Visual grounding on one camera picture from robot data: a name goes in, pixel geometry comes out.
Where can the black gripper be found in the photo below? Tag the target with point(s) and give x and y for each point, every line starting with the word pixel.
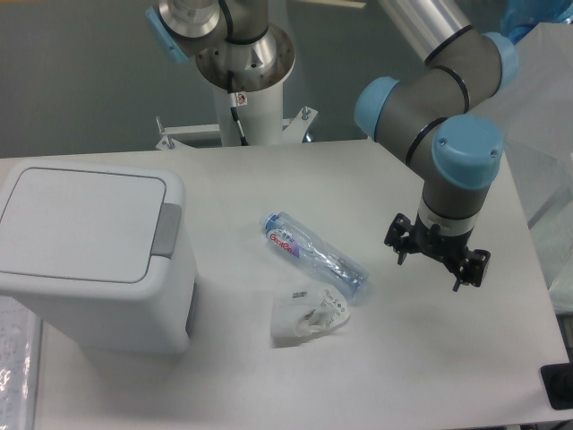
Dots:
pixel 443 240

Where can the white push-lid trash can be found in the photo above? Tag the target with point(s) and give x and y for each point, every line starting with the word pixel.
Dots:
pixel 100 252

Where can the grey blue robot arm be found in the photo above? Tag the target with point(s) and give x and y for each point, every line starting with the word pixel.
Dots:
pixel 426 124

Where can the crumpled white paper carton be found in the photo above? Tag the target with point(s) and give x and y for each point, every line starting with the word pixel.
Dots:
pixel 306 313

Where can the crushed clear plastic bottle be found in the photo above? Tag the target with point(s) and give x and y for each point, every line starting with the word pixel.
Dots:
pixel 306 249

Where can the black device at table edge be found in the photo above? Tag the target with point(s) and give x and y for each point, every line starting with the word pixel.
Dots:
pixel 557 381

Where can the plastic sleeved paper sheet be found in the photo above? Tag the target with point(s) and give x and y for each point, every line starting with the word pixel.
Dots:
pixel 21 332

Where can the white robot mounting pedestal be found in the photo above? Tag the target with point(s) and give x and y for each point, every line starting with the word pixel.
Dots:
pixel 245 118

